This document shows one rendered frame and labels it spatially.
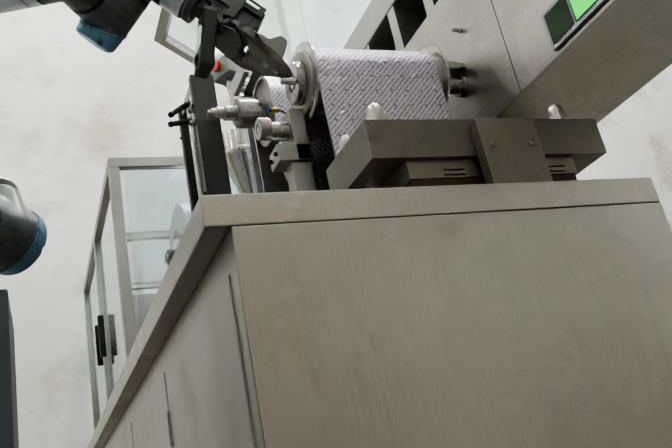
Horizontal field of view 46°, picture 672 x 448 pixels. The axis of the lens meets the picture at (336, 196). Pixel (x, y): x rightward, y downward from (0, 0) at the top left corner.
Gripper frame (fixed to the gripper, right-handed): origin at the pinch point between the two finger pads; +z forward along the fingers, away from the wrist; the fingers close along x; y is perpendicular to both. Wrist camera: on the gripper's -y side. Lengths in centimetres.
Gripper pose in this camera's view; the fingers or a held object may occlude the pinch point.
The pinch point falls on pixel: (283, 74)
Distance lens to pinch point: 137.9
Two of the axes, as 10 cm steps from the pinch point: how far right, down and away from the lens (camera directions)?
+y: 4.4, -7.2, 5.3
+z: 8.3, 5.5, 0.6
